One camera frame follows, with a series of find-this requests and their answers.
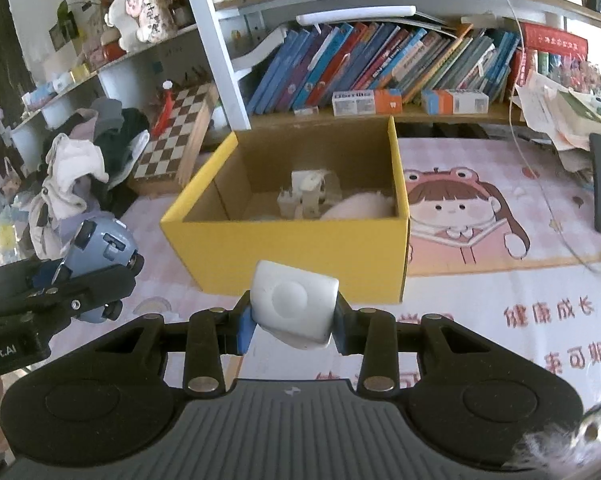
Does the white plastic bar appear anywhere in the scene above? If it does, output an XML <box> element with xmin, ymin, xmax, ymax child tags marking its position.
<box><xmin>296</xmin><ymin>5</ymin><xmax>416</xmax><ymax>26</ymax></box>

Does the white block adapter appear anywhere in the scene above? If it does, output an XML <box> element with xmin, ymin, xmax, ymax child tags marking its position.
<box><xmin>291</xmin><ymin>170</ymin><xmax>341</xmax><ymax>207</ymax></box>

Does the wooden chessboard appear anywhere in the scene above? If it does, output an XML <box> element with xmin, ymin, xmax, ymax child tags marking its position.
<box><xmin>130</xmin><ymin>82</ymin><xmax>220</xmax><ymax>196</ymax></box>

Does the red plastic toy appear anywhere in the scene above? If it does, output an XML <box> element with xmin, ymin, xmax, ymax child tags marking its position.
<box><xmin>152</xmin><ymin>81</ymin><xmax>176</xmax><ymax>137</ymax></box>

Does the pink plush toy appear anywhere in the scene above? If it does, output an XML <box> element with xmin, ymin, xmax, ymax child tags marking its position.
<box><xmin>321</xmin><ymin>191</ymin><xmax>396</xmax><ymax>220</ymax></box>

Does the grey fluffy fabric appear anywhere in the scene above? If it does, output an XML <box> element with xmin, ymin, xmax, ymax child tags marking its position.
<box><xmin>513</xmin><ymin>402</ymin><xmax>601</xmax><ymax>472</ymax></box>

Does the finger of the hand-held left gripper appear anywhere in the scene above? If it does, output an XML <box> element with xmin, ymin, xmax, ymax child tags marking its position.
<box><xmin>0</xmin><ymin>257</ymin><xmax>67</xmax><ymax>307</ymax></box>
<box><xmin>24</xmin><ymin>263</ymin><xmax>138</xmax><ymax>322</ymax></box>

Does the blue toy robot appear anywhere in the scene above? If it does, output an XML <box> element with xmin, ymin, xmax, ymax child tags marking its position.
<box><xmin>55</xmin><ymin>215</ymin><xmax>145</xmax><ymax>323</ymax></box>

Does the white orange medicine box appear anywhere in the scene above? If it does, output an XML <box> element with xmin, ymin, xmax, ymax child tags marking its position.
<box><xmin>332</xmin><ymin>89</ymin><xmax>402</xmax><ymax>117</ymax></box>
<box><xmin>421</xmin><ymin>89</ymin><xmax>490</xmax><ymax>116</ymax></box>

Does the pile of clothes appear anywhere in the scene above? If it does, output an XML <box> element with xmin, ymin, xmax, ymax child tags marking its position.
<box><xmin>28</xmin><ymin>97</ymin><xmax>151</xmax><ymax>261</ymax></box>

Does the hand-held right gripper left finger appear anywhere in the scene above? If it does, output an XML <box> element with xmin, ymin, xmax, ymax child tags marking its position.
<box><xmin>99</xmin><ymin>293</ymin><xmax>256</xmax><ymax>397</ymax></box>

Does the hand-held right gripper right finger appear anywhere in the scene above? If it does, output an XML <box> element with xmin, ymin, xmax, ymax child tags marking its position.
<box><xmin>332</xmin><ymin>293</ymin><xmax>487</xmax><ymax>397</ymax></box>

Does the row of leaning children's books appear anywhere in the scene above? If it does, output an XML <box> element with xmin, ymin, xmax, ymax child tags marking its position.
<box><xmin>245</xmin><ymin>22</ymin><xmax>524</xmax><ymax>116</ymax></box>

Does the white cube charger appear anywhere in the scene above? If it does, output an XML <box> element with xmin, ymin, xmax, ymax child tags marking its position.
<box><xmin>250</xmin><ymin>260</ymin><xmax>340</xmax><ymax>350</ymax></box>

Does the white bookend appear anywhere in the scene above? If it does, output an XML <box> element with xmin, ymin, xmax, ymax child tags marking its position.
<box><xmin>233</xmin><ymin>27</ymin><xmax>288</xmax><ymax>81</ymax></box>

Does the white floral plush bear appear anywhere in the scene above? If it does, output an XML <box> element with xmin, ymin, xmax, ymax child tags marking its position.
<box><xmin>104</xmin><ymin>0</ymin><xmax>177</xmax><ymax>54</ymax></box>

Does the stack of papers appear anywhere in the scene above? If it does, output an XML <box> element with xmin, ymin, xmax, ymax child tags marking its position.
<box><xmin>515</xmin><ymin>70</ymin><xmax>601</xmax><ymax>171</ymax></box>

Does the yellow cardboard box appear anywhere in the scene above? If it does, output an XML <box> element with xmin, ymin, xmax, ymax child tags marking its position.
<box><xmin>160</xmin><ymin>116</ymin><xmax>411</xmax><ymax>304</ymax></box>

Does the pale blue pack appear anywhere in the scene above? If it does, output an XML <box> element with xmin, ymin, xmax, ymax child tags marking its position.
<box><xmin>23</xmin><ymin>84</ymin><xmax>56</xmax><ymax>106</ymax></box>

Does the white bookshelf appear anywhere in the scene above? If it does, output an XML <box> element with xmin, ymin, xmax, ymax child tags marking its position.
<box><xmin>10</xmin><ymin>0</ymin><xmax>601</xmax><ymax>128</ymax></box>

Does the red hardcover book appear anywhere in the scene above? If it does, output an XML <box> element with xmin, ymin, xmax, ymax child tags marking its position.
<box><xmin>521</xmin><ymin>22</ymin><xmax>589</xmax><ymax>87</ymax></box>

